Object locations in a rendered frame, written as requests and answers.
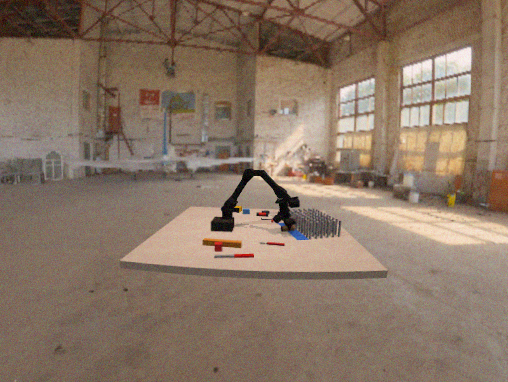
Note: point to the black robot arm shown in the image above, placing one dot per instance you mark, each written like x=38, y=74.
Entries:
x=284, y=199

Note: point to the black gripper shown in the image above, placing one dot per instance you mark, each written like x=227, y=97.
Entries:
x=288, y=221

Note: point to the blue tape strip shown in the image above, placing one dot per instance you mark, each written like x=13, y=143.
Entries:
x=296, y=234

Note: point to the orange flat bar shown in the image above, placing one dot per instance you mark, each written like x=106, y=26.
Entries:
x=226, y=243

